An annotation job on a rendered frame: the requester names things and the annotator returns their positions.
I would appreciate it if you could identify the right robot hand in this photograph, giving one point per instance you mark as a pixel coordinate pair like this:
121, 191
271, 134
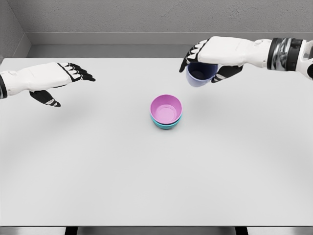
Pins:
220, 52

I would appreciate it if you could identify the lavender blue cup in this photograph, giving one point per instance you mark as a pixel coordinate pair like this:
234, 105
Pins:
199, 74

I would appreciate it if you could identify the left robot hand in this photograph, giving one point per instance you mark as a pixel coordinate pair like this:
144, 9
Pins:
49, 74

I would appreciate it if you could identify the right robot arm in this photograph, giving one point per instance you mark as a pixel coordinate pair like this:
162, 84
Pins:
278, 55

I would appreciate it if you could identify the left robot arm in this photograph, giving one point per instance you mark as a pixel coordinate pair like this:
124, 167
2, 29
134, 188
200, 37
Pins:
11, 82

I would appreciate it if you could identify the pink bowl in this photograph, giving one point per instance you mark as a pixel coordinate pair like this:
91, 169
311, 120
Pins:
166, 110

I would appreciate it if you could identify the teal bowl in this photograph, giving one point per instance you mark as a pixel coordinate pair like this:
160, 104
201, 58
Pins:
166, 125

